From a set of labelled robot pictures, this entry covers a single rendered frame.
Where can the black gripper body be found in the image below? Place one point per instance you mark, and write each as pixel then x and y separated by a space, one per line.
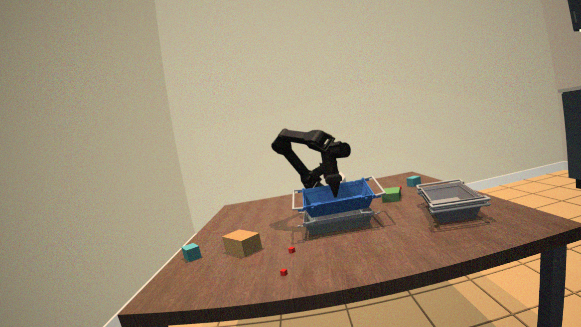
pixel 332 171

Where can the teal cube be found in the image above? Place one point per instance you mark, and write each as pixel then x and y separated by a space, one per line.
pixel 191 252
pixel 413 181

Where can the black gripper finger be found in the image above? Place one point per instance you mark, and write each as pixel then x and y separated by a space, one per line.
pixel 334 188

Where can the green block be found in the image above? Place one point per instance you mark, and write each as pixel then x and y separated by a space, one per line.
pixel 393 194

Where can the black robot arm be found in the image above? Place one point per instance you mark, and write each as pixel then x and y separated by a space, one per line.
pixel 315 140

